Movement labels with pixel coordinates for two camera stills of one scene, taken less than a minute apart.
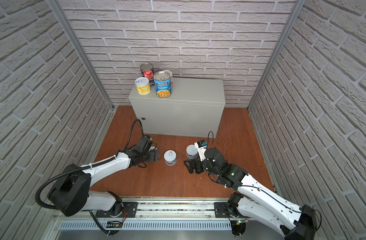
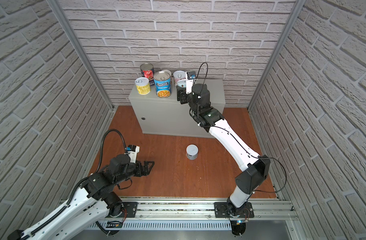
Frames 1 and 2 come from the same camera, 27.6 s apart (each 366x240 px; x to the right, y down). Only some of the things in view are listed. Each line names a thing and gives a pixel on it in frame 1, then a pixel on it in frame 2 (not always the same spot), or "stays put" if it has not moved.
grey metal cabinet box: x=194 y=109 stays put
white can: x=170 y=157 to x=182 y=83
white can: x=191 y=151 stays put
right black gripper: x=193 y=162 to x=184 y=97
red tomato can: x=147 y=71 stays put
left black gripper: x=155 y=154 to x=144 y=169
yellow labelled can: x=142 y=84 stays put
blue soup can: x=163 y=81 stays put
